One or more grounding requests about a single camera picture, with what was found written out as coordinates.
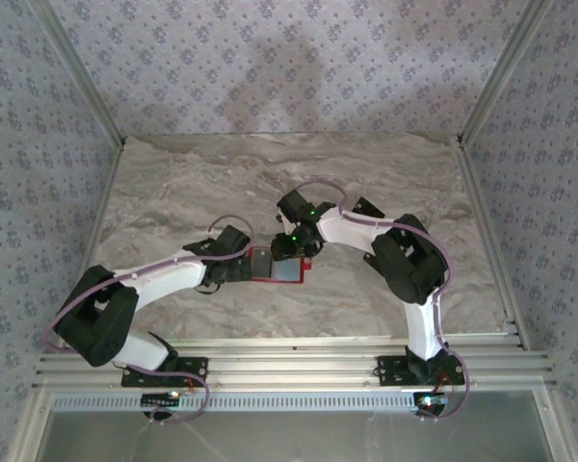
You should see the red leather card holder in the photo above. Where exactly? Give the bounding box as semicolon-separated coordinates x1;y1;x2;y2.
247;245;315;286

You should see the aluminium mounting rail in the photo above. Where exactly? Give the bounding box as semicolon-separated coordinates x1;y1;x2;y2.
31;336;558;392

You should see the black credit card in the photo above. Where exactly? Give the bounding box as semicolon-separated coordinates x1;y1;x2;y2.
355;195;386;219
250;249;274;280

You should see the aluminium side rail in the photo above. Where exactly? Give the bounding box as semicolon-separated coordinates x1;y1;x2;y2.
455;137;531;351
76;139;127;285

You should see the grey slotted cable duct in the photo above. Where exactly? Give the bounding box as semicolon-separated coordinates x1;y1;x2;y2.
51;390;433;414

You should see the grey metal panel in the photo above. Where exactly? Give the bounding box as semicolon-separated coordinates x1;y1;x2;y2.
42;390;555;462

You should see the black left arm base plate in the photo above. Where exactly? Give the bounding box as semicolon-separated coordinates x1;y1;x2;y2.
120;356;209;388

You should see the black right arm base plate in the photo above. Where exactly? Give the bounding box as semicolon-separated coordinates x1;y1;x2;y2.
376;354;465;386

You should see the aluminium frame leg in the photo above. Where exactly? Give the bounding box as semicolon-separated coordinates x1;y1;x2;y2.
4;390;54;462
534;390;578;462

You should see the aluminium corner post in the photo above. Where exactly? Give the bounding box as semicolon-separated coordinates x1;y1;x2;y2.
456;0;556;148
28;0;127;146

